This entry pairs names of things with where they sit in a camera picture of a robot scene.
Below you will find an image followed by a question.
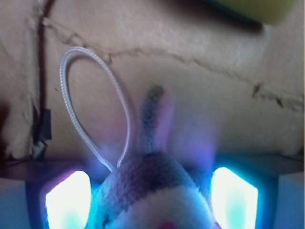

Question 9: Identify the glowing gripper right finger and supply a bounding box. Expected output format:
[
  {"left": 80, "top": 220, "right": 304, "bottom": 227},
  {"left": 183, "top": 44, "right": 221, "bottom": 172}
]
[{"left": 211, "top": 167, "right": 259, "bottom": 229}]

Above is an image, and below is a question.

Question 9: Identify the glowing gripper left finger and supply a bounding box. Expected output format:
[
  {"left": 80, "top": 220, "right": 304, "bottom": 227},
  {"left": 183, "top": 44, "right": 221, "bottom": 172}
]
[{"left": 40, "top": 169, "right": 92, "bottom": 229}]

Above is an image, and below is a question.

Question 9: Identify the gray plush rabbit toy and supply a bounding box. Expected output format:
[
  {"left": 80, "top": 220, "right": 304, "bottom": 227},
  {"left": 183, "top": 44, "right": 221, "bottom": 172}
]
[{"left": 87, "top": 85, "right": 214, "bottom": 229}]

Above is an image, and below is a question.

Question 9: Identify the brown paper bag bin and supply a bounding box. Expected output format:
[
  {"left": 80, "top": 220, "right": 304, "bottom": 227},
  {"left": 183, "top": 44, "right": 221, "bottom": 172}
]
[{"left": 0, "top": 0, "right": 305, "bottom": 159}]

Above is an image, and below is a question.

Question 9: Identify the yellow green sponge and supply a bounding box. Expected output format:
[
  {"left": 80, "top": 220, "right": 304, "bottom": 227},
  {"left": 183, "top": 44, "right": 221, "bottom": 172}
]
[{"left": 166, "top": 0, "right": 298, "bottom": 36}]

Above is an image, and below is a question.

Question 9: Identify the gray braided cable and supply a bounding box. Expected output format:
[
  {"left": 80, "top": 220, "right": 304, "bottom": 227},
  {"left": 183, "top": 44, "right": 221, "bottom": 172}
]
[{"left": 59, "top": 46, "right": 132, "bottom": 173}]

